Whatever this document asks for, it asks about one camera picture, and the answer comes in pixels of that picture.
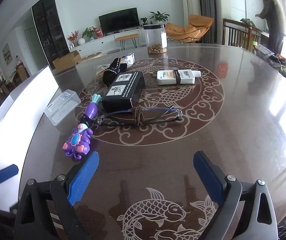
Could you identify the clear plastic storage box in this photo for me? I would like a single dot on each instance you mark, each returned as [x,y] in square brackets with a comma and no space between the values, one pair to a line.
[62,106]

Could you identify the red flower vase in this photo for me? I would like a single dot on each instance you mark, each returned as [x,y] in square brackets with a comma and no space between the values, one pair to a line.
[73,38]

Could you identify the purple mermaid tail toy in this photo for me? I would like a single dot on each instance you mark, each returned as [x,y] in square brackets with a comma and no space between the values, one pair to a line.
[91,110]

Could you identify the black rectangular box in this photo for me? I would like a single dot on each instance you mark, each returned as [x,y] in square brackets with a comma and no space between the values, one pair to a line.
[124,93]

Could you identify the small wooden bench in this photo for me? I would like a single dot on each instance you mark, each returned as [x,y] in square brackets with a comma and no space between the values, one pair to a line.
[123,39]

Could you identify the white tv cabinet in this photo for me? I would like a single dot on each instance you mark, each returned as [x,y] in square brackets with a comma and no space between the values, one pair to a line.
[107,43]

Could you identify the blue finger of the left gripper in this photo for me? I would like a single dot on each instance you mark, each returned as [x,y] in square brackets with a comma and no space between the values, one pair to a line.
[8,172]

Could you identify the black television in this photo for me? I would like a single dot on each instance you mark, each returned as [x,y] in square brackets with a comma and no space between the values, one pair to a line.
[119,20]

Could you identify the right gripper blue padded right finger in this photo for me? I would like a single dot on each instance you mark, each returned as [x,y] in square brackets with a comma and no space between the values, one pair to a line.
[258,218]

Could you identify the purple octopus toy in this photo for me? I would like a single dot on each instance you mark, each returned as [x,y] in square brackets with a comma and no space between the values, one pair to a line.
[77,145]

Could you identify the rimless glasses with brown tie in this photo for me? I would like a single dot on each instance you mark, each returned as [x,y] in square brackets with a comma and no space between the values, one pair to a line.
[139,116]

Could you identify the orange lounge chair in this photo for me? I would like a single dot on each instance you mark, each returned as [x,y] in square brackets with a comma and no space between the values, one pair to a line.
[197,27]

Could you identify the green potted plant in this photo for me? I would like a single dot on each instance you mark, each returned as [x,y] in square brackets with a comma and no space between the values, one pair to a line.
[159,17]

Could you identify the wooden chair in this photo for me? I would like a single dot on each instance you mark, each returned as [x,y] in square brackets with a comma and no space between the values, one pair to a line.
[240,34]

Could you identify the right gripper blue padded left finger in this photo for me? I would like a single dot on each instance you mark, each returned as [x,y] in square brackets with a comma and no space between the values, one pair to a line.
[33,218]

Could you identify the cardboard box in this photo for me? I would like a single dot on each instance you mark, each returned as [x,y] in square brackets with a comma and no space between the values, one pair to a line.
[67,61]

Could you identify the white lotion bottle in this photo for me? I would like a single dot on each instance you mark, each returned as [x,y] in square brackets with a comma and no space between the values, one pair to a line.
[177,77]

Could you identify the clear plastic jar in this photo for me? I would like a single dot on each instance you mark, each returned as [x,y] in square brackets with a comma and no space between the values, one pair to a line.
[156,38]

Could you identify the black bookshelf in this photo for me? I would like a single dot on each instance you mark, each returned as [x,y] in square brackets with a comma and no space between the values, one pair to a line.
[49,30]

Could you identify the black studded hair accessory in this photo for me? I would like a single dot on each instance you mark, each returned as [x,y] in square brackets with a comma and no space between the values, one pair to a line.
[111,73]

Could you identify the person in brown jacket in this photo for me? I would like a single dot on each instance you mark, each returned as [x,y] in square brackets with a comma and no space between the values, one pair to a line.
[274,17]

